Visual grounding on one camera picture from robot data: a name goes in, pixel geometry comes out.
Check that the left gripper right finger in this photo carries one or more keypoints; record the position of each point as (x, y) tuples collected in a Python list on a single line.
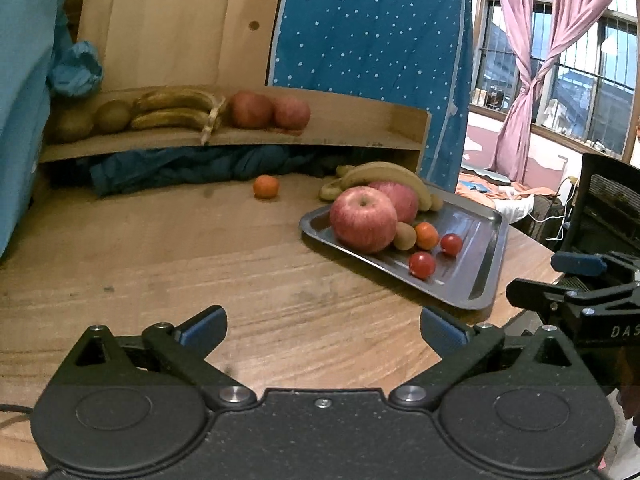
[(484, 367)]

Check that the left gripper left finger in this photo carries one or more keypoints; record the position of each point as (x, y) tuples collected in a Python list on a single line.
[(165, 364)]

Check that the red cherry tomato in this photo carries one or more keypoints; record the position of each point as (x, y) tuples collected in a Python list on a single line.
[(451, 244), (422, 265)]

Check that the small brown kiwi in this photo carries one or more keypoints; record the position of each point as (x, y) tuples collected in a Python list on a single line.
[(405, 237)]

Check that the small orange mandarin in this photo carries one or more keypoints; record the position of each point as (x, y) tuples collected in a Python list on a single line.
[(266, 187)]

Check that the yellow banana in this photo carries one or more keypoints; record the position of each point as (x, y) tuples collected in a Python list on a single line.
[(387, 171), (332, 189)]

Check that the metal tray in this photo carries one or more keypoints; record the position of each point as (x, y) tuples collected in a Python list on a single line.
[(462, 271)]

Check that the black office chair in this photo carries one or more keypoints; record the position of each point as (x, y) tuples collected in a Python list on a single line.
[(606, 215)]

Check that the dark teal cloth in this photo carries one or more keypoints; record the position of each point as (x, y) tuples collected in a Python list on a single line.
[(139, 170)]

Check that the window with bars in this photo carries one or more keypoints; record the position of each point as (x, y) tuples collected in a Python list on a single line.
[(589, 97)]

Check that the shelf banana bunch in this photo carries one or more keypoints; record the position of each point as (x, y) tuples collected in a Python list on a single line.
[(194, 109)]

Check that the shelf kiwi right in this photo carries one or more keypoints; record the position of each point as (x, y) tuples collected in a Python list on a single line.
[(113, 116)]

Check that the shelf kiwi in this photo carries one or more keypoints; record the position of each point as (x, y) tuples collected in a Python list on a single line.
[(72, 126), (113, 116)]

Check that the red shelf apple left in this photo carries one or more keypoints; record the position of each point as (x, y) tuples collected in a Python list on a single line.
[(250, 110)]

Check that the red shelf apple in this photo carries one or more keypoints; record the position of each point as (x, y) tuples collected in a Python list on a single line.
[(250, 110), (291, 113)]

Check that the shelf kiwi left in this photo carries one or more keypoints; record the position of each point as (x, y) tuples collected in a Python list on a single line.
[(72, 126)]

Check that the red shelf apple right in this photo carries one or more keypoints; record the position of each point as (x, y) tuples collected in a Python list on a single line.
[(291, 113)]

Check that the blue scrunchie cuff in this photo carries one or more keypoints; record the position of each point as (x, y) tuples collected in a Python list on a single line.
[(76, 70)]

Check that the pink curtain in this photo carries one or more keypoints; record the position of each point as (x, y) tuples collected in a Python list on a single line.
[(570, 19)]

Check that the blue dotted fabric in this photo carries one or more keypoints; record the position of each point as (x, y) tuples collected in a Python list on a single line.
[(411, 52)]

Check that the wooden shelf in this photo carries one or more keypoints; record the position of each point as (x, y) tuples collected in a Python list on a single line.
[(223, 46)]

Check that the light blue shirt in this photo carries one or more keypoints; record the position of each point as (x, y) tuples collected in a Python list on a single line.
[(32, 31)]

